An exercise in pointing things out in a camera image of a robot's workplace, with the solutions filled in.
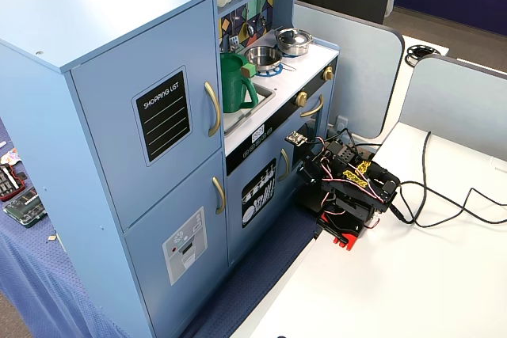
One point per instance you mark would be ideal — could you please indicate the small tan block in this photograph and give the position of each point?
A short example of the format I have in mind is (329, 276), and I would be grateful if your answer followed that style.
(52, 238)

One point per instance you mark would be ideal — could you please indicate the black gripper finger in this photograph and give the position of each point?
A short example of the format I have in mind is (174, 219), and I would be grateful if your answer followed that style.
(304, 197)
(316, 202)

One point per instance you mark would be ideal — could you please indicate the green block with tan face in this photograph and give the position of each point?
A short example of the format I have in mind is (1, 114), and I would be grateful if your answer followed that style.
(248, 70)

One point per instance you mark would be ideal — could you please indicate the steel pot with lid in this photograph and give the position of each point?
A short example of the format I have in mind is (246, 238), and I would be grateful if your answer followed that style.
(294, 39)

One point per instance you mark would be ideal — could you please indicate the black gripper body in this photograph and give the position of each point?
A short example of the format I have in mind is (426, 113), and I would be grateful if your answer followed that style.
(310, 180)

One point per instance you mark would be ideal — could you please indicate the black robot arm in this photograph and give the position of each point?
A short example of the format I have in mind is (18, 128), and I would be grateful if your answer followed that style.
(356, 197)

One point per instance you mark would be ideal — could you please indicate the green bit set case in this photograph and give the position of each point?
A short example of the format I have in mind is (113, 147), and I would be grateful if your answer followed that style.
(24, 211)

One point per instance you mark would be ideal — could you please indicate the blue door with dispenser print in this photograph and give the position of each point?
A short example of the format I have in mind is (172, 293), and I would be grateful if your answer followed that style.
(158, 274)

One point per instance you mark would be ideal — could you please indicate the red tool case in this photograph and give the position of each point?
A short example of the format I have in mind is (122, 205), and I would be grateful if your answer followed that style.
(8, 183)

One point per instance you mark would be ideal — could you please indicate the hanging steel ladle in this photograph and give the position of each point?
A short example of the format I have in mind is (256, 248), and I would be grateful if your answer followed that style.
(250, 29)

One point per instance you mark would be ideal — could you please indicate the open steel pot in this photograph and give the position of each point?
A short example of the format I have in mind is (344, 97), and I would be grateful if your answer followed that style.
(263, 57)

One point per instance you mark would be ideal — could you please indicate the small wrist camera board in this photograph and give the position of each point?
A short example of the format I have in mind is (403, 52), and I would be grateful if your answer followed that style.
(296, 139)

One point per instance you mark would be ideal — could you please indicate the large grey desk divider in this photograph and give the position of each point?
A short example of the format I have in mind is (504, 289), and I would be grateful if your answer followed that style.
(356, 77)

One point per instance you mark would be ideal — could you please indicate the red table clamp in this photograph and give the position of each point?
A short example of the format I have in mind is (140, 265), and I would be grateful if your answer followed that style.
(346, 243)

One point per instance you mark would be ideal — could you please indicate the blue burner grate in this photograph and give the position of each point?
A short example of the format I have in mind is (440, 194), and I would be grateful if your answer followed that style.
(273, 73)

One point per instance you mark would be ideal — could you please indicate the blue toy kitchen body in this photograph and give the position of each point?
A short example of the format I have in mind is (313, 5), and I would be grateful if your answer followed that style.
(99, 5)

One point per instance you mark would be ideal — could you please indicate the white power socket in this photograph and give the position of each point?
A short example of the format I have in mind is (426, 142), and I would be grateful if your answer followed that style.
(341, 122)

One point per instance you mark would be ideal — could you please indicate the green plastic pitcher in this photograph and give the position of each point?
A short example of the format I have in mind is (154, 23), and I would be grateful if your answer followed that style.
(233, 84)

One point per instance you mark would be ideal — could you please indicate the blue door with shopping list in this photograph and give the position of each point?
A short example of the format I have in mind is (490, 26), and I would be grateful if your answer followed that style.
(119, 156)

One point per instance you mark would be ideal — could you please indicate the small grey desk divider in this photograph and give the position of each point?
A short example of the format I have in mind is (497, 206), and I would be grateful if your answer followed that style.
(455, 100)

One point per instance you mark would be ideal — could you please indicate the colourful patterned item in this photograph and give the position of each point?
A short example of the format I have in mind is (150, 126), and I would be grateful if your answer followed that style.
(10, 156)

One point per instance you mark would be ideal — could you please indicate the hanging steel utensil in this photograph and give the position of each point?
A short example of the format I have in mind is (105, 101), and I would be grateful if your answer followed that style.
(262, 22)

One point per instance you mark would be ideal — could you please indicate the gold stove knob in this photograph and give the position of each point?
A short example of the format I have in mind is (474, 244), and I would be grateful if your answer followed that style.
(328, 73)
(302, 99)

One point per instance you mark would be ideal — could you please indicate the grey toy sink basin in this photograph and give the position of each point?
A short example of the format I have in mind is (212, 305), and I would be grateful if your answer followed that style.
(262, 96)

